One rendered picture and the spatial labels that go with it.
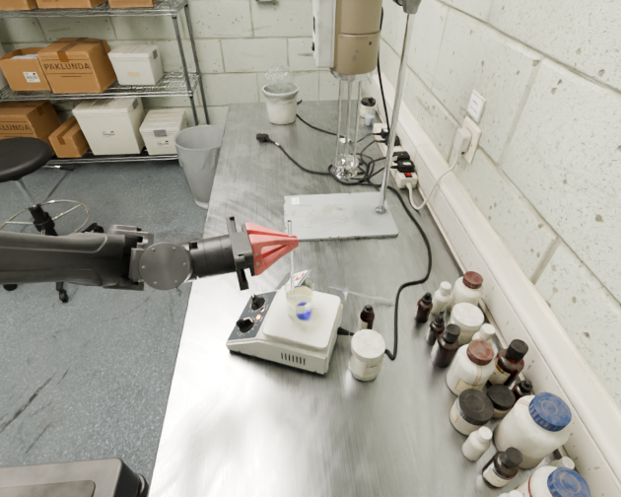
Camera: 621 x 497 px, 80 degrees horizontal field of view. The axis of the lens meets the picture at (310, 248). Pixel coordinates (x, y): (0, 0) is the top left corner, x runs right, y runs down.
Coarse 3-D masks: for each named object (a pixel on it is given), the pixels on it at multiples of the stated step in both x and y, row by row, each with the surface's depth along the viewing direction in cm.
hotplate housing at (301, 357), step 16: (272, 304) 72; (336, 320) 69; (256, 336) 67; (336, 336) 72; (240, 352) 71; (256, 352) 69; (272, 352) 67; (288, 352) 65; (304, 352) 64; (320, 352) 64; (304, 368) 68; (320, 368) 66
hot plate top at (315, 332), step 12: (276, 300) 70; (324, 300) 70; (336, 300) 70; (276, 312) 68; (324, 312) 68; (336, 312) 68; (264, 324) 66; (276, 324) 66; (288, 324) 66; (300, 324) 66; (312, 324) 66; (324, 324) 66; (276, 336) 64; (288, 336) 64; (300, 336) 64; (312, 336) 64; (324, 336) 64; (324, 348) 63
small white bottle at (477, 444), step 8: (472, 432) 56; (480, 432) 54; (488, 432) 54; (472, 440) 55; (480, 440) 54; (488, 440) 53; (464, 448) 58; (472, 448) 55; (480, 448) 54; (472, 456) 57; (480, 456) 56
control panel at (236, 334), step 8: (264, 296) 76; (272, 296) 74; (248, 304) 76; (264, 304) 73; (248, 312) 74; (256, 312) 73; (264, 312) 71; (256, 320) 70; (256, 328) 68; (232, 336) 70; (240, 336) 69; (248, 336) 68
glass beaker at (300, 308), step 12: (288, 276) 65; (300, 276) 66; (288, 288) 66; (312, 288) 65; (288, 300) 64; (300, 300) 62; (312, 300) 65; (288, 312) 66; (300, 312) 64; (312, 312) 67
